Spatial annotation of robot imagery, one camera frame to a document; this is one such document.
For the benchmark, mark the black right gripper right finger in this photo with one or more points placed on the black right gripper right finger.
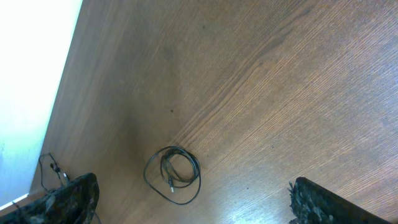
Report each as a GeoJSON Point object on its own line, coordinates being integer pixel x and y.
{"type": "Point", "coordinates": [313, 204]}

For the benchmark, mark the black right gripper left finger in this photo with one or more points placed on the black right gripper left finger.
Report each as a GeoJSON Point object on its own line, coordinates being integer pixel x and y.
{"type": "Point", "coordinates": [72, 203]}

